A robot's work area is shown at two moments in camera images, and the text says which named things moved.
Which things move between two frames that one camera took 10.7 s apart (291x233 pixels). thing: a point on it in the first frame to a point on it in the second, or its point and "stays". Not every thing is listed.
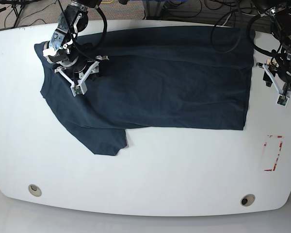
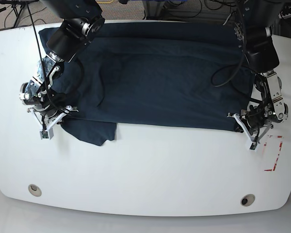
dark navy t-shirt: [192, 77] stays
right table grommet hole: [247, 200] stays
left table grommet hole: [35, 190] stays
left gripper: [92, 76] to [48, 118]
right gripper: [285, 88] to [256, 126]
